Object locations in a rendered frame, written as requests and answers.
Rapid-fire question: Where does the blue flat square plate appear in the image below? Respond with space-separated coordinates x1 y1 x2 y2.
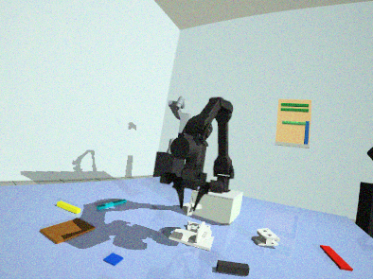
103 253 123 266

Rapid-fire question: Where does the red flat bar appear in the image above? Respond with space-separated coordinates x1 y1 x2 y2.
320 245 353 270

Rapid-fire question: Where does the yellow rectangular bar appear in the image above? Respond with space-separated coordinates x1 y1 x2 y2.
57 201 80 214

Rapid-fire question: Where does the brown flat plate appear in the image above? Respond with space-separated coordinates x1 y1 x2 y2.
40 218 96 244

